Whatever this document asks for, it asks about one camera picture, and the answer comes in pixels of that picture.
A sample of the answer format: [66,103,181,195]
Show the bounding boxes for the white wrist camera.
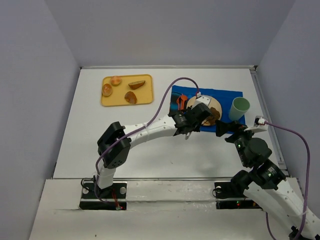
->
[192,95,211,108]
[244,116,268,134]

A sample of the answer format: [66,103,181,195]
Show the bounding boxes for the dark brown bread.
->
[208,107,221,126]

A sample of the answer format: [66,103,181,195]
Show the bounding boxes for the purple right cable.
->
[259,119,311,240]

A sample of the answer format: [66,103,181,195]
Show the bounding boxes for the yellow tray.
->
[100,74,154,107]

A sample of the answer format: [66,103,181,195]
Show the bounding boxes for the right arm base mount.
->
[212,170,261,210]

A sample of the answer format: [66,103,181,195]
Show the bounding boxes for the half baguette slice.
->
[128,80,146,90]

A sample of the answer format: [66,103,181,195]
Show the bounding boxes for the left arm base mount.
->
[79,178,127,211]

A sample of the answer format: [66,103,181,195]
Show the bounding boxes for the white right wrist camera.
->
[244,116,268,134]

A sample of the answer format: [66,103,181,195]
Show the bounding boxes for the beige floral plate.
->
[186,96,223,127]

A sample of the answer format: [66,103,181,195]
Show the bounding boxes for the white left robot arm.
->
[94,103,213,190]

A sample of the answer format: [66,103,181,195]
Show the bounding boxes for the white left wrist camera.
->
[192,95,211,108]

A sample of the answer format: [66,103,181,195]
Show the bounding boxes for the round bun left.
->
[101,83,113,97]

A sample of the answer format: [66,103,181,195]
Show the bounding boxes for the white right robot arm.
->
[214,116,320,240]

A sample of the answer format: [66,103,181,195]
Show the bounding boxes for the orange plastic spoon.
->
[180,94,188,110]

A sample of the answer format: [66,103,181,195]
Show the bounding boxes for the round bun top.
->
[110,76,122,87]

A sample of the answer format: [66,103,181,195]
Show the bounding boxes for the metal tongs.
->
[184,130,193,140]

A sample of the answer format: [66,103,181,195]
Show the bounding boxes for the small croissant piece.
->
[124,91,137,105]

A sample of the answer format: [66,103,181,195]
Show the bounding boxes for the round bun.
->
[101,83,113,97]
[110,76,122,87]

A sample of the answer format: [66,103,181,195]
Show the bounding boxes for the green cup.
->
[228,97,251,121]

